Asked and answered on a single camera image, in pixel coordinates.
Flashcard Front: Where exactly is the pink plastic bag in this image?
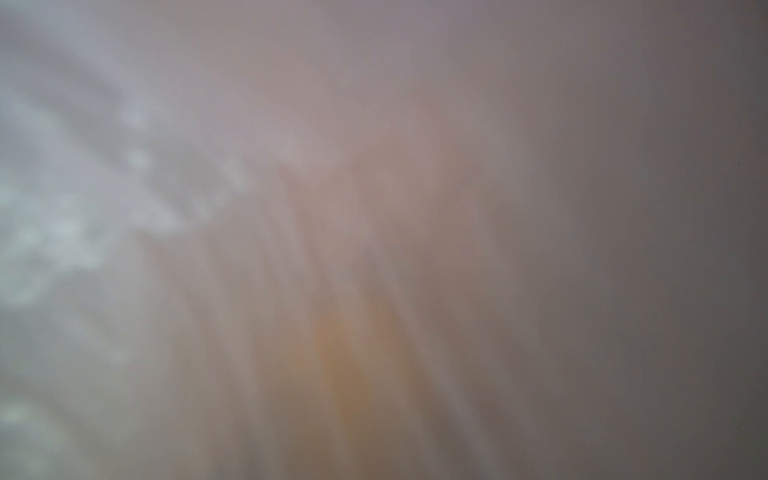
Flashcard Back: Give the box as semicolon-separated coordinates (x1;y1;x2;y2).
1;1;767;479

